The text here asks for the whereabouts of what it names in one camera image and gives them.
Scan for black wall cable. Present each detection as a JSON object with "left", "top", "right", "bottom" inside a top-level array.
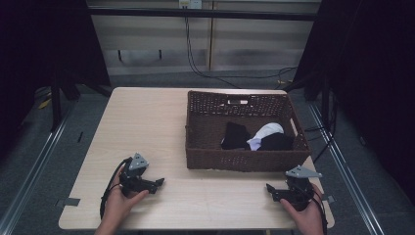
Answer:
[{"left": 183, "top": 15, "right": 299, "bottom": 90}]

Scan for white wall socket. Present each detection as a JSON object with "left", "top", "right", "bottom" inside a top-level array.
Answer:
[{"left": 178, "top": 0, "right": 204, "bottom": 10}]

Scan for white sock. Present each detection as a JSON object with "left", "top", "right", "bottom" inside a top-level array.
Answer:
[{"left": 246, "top": 121, "right": 285, "bottom": 152}]

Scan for brown woven basket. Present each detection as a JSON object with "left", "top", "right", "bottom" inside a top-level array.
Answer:
[{"left": 184, "top": 89, "right": 313, "bottom": 173}]

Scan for hand-held gripper cable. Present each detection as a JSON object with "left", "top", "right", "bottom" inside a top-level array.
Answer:
[
  {"left": 295, "top": 184, "right": 329, "bottom": 235},
  {"left": 99, "top": 157, "right": 133, "bottom": 220}
]

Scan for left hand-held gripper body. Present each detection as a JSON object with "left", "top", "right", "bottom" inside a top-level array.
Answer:
[{"left": 118, "top": 152, "right": 158, "bottom": 198}]

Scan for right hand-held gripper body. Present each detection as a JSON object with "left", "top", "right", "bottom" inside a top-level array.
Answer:
[{"left": 273, "top": 164, "right": 323, "bottom": 212}]

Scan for person's left hand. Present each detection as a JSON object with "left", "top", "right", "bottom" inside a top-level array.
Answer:
[{"left": 103, "top": 165, "right": 150, "bottom": 229}]

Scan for left hand-held gripper cable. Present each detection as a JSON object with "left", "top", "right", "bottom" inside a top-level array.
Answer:
[{"left": 99, "top": 157, "right": 133, "bottom": 220}]

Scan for flat black sock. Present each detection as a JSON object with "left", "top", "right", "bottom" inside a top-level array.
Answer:
[{"left": 220, "top": 121, "right": 253, "bottom": 152}]

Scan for right hand-held gripper cable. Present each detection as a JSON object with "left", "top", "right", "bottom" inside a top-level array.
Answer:
[{"left": 295, "top": 184, "right": 329, "bottom": 235}]

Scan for black horizontal bar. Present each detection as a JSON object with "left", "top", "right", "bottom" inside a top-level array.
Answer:
[{"left": 87, "top": 7, "right": 320, "bottom": 23}]

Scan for dark curtain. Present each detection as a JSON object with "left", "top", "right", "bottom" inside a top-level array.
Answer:
[
  {"left": 0, "top": 0, "right": 112, "bottom": 165},
  {"left": 283, "top": 0, "right": 415, "bottom": 205}
]

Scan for black metal stand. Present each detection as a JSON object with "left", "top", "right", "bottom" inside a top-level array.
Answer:
[{"left": 49, "top": 63, "right": 82, "bottom": 133}]

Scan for black floor cables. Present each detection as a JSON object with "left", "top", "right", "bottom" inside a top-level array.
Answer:
[{"left": 303, "top": 91, "right": 341, "bottom": 165}]

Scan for person's right hand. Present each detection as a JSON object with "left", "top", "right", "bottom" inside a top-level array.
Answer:
[{"left": 279, "top": 183, "right": 326, "bottom": 235}]

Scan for yellow floor item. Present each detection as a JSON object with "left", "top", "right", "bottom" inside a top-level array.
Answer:
[{"left": 37, "top": 97, "right": 53, "bottom": 111}]

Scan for metal floor rail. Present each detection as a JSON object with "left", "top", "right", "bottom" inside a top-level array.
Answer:
[
  {"left": 0, "top": 97, "right": 77, "bottom": 235},
  {"left": 306, "top": 101, "right": 390, "bottom": 235}
]

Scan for bunched black sock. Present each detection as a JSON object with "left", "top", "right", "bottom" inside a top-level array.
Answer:
[{"left": 257, "top": 131, "right": 296, "bottom": 152}]

